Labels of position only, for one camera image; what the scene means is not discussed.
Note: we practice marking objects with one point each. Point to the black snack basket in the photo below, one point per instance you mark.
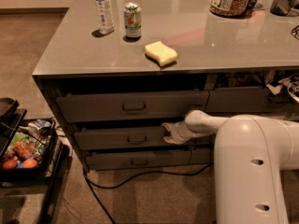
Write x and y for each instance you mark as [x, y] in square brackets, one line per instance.
[27, 150]

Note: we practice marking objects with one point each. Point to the black white crumpled bag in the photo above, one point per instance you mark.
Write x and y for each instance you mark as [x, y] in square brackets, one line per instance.
[291, 84]

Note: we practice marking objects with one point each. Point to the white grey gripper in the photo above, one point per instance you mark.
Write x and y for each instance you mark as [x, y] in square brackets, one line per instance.
[178, 132]

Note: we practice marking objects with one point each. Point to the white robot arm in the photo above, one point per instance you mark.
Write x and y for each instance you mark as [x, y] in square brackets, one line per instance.
[249, 154]

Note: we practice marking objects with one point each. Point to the black shelf cart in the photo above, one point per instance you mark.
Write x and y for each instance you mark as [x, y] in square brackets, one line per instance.
[46, 179]

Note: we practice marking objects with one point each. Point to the yellow sponge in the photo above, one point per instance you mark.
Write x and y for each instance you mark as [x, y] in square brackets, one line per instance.
[161, 53]

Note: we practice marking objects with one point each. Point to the dark glass container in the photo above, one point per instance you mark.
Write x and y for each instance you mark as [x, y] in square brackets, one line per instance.
[283, 7]

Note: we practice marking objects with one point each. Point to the grey drawer counter cabinet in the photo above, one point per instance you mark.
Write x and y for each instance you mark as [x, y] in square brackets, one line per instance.
[213, 53]

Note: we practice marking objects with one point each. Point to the clear plastic water bottle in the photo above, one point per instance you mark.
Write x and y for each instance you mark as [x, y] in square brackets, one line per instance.
[104, 15]

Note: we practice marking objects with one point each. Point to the black wire object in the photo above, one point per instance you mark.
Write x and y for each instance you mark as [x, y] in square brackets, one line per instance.
[295, 32]

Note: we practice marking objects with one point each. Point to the dark tray on cart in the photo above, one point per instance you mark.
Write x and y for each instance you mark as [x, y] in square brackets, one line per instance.
[7, 107]

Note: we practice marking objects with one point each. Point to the green white soda can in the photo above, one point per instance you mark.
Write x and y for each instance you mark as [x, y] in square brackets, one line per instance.
[132, 19]

